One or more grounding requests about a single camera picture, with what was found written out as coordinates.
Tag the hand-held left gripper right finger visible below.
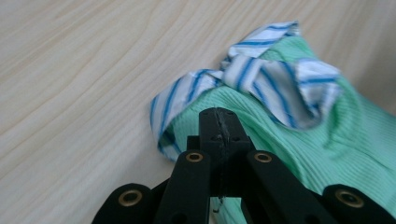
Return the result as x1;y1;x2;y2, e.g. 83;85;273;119
222;108;252;198

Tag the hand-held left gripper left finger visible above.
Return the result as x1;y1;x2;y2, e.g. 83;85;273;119
187;106;226;198

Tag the green shirt with striped collar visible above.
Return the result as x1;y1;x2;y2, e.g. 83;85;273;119
148;21;396;224

